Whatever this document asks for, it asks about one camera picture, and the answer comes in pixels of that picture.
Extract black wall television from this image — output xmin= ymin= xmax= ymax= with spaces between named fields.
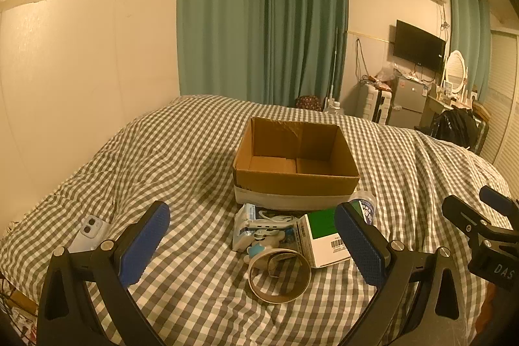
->
xmin=393 ymin=19 xmax=447 ymax=73

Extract crumpled clear plastic bag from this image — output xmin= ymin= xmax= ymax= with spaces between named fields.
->
xmin=375 ymin=62 xmax=406 ymax=87

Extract beige tape ring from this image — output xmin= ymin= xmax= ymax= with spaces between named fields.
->
xmin=248 ymin=250 xmax=312 ymax=304

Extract small grey fridge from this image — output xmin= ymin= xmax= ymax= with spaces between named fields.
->
xmin=387 ymin=75 xmax=430 ymax=130

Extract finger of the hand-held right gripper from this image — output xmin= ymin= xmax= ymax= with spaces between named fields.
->
xmin=442 ymin=195 xmax=493 ymax=239
xmin=479 ymin=186 xmax=519 ymax=227

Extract white mop pole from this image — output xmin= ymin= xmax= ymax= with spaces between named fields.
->
xmin=325 ymin=28 xmax=340 ymax=107

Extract brown patterned bag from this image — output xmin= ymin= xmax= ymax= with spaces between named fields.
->
xmin=295 ymin=95 xmax=323 ymax=112

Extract wide green curtain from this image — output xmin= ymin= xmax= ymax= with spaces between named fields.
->
xmin=174 ymin=0 xmax=349 ymax=112

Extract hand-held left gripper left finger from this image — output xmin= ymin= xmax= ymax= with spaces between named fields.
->
xmin=36 ymin=201 xmax=171 ymax=346

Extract dressing table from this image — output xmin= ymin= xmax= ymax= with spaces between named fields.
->
xmin=419 ymin=90 xmax=487 ymax=128

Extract hanging wall cables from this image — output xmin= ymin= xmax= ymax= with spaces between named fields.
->
xmin=354 ymin=38 xmax=369 ymax=81

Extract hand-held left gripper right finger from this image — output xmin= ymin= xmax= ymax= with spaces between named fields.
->
xmin=334 ymin=202 xmax=469 ymax=346

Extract pile of printed papers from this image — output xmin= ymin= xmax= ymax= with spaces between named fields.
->
xmin=0 ymin=277 xmax=41 ymax=346

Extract white plastic tissue packet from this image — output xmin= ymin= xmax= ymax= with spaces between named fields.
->
xmin=233 ymin=203 xmax=261 ymax=251

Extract checked bedspread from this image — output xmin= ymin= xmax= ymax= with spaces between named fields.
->
xmin=0 ymin=95 xmax=515 ymax=346

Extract white and blue tube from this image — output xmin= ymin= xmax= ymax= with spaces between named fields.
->
xmin=351 ymin=192 xmax=378 ymax=227

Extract green and white box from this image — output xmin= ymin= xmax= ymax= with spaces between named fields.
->
xmin=297 ymin=208 xmax=353 ymax=269

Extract narrow green curtain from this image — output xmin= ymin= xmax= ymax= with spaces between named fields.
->
xmin=448 ymin=0 xmax=492 ymax=103

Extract black bag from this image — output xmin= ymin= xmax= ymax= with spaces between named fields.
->
xmin=430 ymin=107 xmax=479 ymax=148

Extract white suitcase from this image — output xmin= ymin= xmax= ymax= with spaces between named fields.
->
xmin=357 ymin=82 xmax=394 ymax=124

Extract white oval mirror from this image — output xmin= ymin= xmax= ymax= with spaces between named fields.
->
xmin=444 ymin=50 xmax=469 ymax=95

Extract phone in white case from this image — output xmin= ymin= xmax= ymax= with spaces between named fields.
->
xmin=67 ymin=215 xmax=110 ymax=253

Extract pale blue folding hanger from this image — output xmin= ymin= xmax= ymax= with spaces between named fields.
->
xmin=244 ymin=210 xmax=301 ymax=266

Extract cardboard box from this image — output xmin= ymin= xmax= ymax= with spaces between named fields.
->
xmin=232 ymin=117 xmax=361 ymax=211

